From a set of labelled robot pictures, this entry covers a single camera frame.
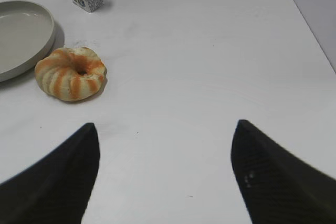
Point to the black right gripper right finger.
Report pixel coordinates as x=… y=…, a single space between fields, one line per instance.
x=276 y=186

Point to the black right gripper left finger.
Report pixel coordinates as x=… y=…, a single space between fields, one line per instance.
x=57 y=188

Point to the beige round plate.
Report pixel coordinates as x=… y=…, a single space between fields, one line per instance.
x=28 y=33

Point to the orange striped bread bun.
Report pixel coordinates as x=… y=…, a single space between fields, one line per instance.
x=71 y=74

